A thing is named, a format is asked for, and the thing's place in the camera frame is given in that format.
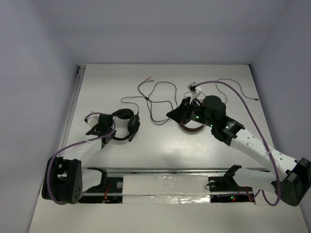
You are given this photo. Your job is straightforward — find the left aluminium side rail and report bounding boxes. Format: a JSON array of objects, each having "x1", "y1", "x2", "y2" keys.
[{"x1": 52, "y1": 65, "x2": 86, "y2": 157}]

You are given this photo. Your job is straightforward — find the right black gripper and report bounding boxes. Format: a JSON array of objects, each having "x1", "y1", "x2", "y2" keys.
[{"x1": 166, "y1": 97, "x2": 215, "y2": 128}]

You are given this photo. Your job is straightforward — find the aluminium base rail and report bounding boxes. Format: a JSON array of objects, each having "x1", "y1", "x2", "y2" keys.
[{"x1": 82, "y1": 166, "x2": 270, "y2": 177}]

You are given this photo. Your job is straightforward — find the brown headphones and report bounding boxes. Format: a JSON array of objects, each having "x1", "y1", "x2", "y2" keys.
[{"x1": 179, "y1": 123, "x2": 205, "y2": 133}]

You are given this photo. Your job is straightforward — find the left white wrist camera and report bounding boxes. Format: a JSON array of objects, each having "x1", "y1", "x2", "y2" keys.
[{"x1": 84, "y1": 112, "x2": 99, "y2": 128}]

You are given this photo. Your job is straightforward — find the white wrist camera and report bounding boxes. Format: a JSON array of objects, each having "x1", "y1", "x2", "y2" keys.
[
  {"x1": 187, "y1": 83, "x2": 202, "y2": 103},
  {"x1": 84, "y1": 112, "x2": 99, "y2": 128}
]

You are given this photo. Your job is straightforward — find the black headphone cable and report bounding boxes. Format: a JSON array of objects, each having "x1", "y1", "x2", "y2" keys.
[{"x1": 121, "y1": 77, "x2": 182, "y2": 126}]

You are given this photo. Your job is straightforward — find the thin brown headphone cable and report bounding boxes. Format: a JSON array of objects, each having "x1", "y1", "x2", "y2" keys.
[{"x1": 215, "y1": 78, "x2": 260, "y2": 107}]

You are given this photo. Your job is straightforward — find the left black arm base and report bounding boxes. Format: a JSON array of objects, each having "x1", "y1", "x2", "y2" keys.
[{"x1": 78, "y1": 167, "x2": 123, "y2": 204}]

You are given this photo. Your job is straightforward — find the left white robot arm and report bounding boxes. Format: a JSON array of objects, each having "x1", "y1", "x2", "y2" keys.
[{"x1": 41, "y1": 113, "x2": 116, "y2": 205}]

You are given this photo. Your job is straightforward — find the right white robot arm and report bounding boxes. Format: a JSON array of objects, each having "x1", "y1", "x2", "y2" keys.
[{"x1": 166, "y1": 96, "x2": 311, "y2": 206}]

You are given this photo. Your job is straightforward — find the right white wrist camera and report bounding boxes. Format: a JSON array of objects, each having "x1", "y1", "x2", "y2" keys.
[{"x1": 187, "y1": 83, "x2": 202, "y2": 103}]

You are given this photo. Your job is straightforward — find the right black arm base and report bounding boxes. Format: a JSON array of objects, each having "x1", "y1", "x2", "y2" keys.
[{"x1": 205, "y1": 165, "x2": 255, "y2": 203}]

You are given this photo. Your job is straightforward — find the black headphones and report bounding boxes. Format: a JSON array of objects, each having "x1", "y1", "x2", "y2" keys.
[{"x1": 112, "y1": 108, "x2": 140, "y2": 142}]

